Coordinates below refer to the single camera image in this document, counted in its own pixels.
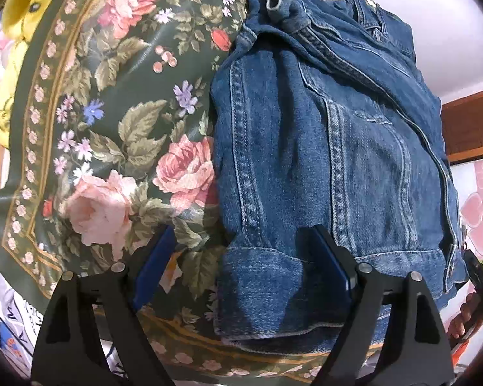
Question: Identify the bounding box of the blue denim jacket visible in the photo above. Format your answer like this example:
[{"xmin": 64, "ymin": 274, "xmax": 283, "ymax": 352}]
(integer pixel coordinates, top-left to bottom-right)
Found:
[{"xmin": 210, "ymin": 0, "xmax": 470, "ymax": 353}]

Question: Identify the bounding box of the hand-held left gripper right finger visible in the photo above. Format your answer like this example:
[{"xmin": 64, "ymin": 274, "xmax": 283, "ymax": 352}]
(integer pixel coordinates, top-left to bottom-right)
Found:
[{"xmin": 296, "ymin": 225, "xmax": 455, "ymax": 386}]

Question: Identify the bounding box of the person's right hand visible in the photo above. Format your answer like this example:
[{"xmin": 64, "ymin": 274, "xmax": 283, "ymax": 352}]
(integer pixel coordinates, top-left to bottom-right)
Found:
[{"xmin": 448, "ymin": 291, "xmax": 483, "ymax": 342}]

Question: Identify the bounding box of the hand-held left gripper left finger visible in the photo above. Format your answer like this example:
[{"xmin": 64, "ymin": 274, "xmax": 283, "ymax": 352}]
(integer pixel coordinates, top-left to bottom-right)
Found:
[{"xmin": 30, "ymin": 225, "xmax": 176, "ymax": 386}]

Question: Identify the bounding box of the yellow plush toy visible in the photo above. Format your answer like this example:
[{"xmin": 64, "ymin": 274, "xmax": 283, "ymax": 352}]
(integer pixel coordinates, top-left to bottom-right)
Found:
[{"xmin": 0, "ymin": 0, "xmax": 72, "ymax": 146}]

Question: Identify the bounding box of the green floral blanket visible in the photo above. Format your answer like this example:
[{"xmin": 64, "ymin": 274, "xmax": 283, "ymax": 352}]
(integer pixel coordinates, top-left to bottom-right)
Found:
[{"xmin": 0, "ymin": 0, "xmax": 387, "ymax": 383}]

